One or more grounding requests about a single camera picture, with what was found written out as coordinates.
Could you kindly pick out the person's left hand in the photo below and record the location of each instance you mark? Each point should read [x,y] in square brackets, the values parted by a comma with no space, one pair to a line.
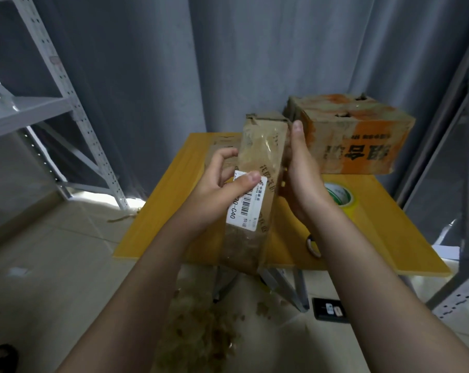
[207,201]

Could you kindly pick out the person's right hand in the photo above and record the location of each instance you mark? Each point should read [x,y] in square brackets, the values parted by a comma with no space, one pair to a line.
[306,186]

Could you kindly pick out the person's left thumb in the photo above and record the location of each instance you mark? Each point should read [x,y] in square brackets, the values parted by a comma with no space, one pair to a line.
[244,184]

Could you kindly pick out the person's right thumb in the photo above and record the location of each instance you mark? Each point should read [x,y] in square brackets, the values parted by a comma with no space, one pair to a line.
[297,139]

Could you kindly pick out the taped brown cardboard box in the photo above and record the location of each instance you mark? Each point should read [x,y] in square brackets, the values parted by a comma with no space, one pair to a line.
[257,151]

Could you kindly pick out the person's right forearm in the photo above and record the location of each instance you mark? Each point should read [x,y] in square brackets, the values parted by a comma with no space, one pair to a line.
[378,302]

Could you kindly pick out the person's left forearm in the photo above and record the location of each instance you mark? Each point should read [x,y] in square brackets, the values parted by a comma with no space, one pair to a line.
[137,302]

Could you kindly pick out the orange printed cardboard box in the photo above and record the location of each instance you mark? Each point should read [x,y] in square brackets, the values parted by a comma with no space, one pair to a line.
[355,135]

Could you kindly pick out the yellow tape roll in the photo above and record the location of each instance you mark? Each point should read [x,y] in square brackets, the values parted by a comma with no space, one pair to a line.
[345,198]

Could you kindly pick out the dark tape roll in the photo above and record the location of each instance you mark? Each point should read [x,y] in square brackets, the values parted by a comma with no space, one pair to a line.
[311,244]

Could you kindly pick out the grey curtain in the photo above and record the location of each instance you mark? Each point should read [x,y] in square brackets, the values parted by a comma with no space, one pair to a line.
[226,62]

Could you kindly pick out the grey metal table legs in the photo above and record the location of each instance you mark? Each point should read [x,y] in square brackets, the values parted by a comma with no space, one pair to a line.
[285,285]

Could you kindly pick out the pile of tape scraps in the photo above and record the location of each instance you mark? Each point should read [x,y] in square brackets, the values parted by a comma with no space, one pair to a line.
[199,330]

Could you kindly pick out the black flat device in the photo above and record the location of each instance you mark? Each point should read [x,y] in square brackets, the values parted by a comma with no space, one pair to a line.
[329,310]

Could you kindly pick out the white metal shelf rack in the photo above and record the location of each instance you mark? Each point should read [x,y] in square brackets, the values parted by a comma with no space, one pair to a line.
[36,108]

